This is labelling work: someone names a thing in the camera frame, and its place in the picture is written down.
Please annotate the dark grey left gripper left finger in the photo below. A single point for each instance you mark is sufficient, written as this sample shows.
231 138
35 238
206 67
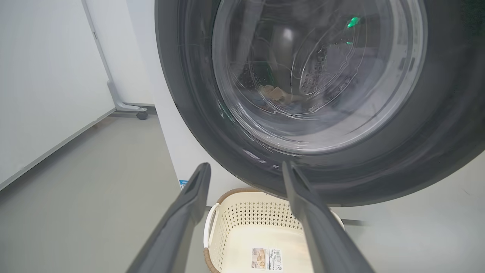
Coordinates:
174 227

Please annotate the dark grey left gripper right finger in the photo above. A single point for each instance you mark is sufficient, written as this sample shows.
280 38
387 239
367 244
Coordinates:
322 235

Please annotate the washing machine door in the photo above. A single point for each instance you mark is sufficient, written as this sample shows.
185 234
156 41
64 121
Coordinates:
189 94

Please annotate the cream and blue garment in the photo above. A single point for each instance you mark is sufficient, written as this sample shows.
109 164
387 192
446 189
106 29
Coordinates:
274 93

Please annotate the white washing machine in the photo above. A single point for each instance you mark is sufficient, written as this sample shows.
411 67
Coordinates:
170 132

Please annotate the stainless steel washing machine drum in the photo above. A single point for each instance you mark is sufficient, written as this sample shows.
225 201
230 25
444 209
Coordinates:
322 68

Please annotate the blue energy label sticker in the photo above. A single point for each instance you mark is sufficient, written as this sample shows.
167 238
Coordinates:
183 184

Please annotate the basket product label sticker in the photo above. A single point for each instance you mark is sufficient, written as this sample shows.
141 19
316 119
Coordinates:
267 259

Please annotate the cream perforated laundry basket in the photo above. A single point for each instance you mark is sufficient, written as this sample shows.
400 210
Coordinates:
246 216

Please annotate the black caster wheel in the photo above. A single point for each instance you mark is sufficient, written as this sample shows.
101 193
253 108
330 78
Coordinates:
142 115

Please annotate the white board partition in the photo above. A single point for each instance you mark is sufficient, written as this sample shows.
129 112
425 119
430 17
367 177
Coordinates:
45 76

